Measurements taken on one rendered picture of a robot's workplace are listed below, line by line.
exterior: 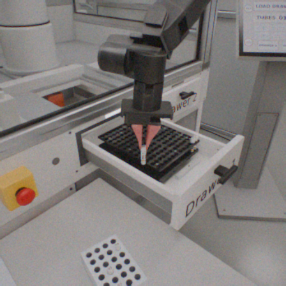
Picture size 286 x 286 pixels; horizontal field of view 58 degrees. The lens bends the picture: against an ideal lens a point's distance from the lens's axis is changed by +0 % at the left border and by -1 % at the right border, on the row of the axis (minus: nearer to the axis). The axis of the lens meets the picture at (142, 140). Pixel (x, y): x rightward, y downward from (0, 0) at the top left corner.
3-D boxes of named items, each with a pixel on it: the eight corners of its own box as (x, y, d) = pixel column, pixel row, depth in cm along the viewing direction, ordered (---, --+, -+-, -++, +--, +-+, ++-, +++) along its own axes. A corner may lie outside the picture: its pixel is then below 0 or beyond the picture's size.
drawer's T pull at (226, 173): (237, 170, 60) (239, 165, 60) (222, 186, 56) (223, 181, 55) (223, 163, 63) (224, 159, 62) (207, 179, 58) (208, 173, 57)
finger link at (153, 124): (124, 138, 60) (126, 101, 55) (155, 140, 60) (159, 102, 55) (122, 156, 54) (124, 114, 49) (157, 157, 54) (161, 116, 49)
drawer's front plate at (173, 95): (198, 102, 111) (202, 77, 105) (156, 127, 93) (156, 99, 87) (195, 101, 112) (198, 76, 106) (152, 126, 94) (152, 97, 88)
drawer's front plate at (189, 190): (237, 168, 74) (245, 135, 68) (176, 232, 55) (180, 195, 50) (231, 166, 75) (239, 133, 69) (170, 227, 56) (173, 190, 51)
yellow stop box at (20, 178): (41, 196, 61) (34, 173, 57) (11, 214, 57) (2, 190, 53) (30, 187, 64) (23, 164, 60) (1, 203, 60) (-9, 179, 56)
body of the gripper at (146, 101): (121, 106, 55) (122, 71, 52) (169, 108, 56) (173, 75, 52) (120, 120, 50) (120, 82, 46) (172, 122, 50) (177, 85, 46)
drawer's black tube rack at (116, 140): (196, 158, 75) (200, 139, 71) (158, 190, 64) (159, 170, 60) (140, 131, 87) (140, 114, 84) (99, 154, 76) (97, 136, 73)
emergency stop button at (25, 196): (38, 200, 58) (34, 187, 56) (21, 210, 56) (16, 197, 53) (32, 194, 60) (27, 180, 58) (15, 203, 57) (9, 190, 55)
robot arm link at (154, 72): (159, 51, 43) (172, 46, 47) (123, 45, 45) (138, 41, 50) (156, 91, 46) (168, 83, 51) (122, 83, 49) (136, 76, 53)
